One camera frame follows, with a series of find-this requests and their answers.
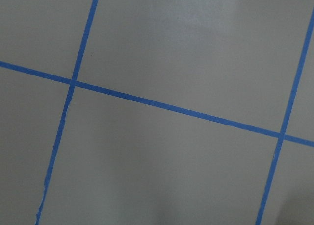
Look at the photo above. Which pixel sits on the blue tape line crosswise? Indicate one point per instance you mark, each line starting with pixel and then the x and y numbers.
pixel 145 101

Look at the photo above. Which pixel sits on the blue tape line lengthwise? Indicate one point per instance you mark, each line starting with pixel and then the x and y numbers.
pixel 67 103

